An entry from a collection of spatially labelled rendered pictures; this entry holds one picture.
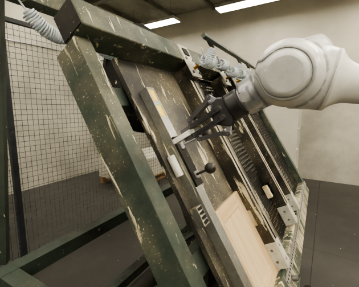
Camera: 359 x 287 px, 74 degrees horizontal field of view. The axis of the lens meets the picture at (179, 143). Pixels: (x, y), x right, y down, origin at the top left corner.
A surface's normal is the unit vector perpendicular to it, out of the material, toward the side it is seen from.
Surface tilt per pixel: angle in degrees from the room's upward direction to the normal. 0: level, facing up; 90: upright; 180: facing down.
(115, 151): 90
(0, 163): 97
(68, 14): 90
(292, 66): 96
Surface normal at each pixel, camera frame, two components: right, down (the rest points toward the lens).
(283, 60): -0.54, 0.29
